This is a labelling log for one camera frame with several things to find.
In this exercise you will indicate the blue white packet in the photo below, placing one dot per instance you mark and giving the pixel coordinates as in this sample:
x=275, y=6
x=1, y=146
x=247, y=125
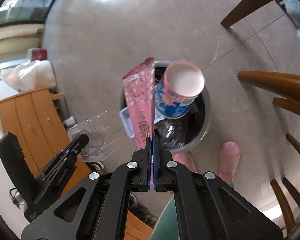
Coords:
x=126, y=120

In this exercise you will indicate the black white patterned shoe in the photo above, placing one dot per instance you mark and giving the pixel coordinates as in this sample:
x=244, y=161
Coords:
x=96, y=167

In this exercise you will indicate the brown wooden chair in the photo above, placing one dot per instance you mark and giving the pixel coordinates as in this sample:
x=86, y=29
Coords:
x=270, y=78

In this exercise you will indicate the white plastic bag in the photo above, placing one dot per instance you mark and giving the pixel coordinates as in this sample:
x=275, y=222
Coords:
x=32, y=75

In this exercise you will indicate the dark shoes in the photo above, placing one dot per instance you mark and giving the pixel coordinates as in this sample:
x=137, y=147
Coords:
x=142, y=212

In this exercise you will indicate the grey trash bin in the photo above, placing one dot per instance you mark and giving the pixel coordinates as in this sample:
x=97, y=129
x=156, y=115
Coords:
x=207, y=120

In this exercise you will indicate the crumpled clear plastic bottle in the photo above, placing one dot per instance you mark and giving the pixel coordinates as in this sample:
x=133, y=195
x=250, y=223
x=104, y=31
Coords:
x=172, y=132

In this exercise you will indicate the pink blue paper cup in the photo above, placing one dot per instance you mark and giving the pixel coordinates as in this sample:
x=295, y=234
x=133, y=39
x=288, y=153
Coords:
x=172, y=100

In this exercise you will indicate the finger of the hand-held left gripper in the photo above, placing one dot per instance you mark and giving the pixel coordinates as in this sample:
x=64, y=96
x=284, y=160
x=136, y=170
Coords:
x=70, y=152

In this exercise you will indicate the red box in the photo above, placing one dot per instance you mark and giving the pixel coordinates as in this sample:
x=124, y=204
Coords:
x=38, y=54

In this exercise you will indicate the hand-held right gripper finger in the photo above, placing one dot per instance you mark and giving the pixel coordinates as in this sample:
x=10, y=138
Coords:
x=149, y=177
x=154, y=177

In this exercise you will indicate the shiny metal kettle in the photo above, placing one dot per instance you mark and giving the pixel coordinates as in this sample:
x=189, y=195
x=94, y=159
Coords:
x=16, y=200

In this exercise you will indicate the pink snack packet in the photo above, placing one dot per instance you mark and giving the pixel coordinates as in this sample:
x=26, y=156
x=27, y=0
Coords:
x=140, y=110

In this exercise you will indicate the wooden cabinet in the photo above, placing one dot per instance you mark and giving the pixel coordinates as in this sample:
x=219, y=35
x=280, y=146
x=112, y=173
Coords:
x=22, y=120

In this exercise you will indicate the clear plastic container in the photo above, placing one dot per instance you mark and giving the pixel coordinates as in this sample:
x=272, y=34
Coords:
x=97, y=135

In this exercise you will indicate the glass window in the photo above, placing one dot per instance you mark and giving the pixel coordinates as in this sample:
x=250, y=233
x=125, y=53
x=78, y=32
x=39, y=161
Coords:
x=22, y=7

